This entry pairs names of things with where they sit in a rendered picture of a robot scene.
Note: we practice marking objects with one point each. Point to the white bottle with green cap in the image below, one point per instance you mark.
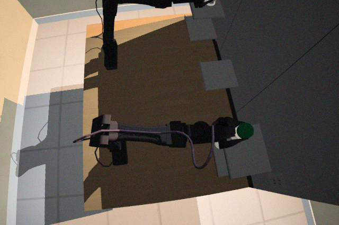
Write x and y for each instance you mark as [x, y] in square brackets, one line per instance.
[245, 130]

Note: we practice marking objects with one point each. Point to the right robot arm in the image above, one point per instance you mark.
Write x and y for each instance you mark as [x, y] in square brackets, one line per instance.
[119, 132]

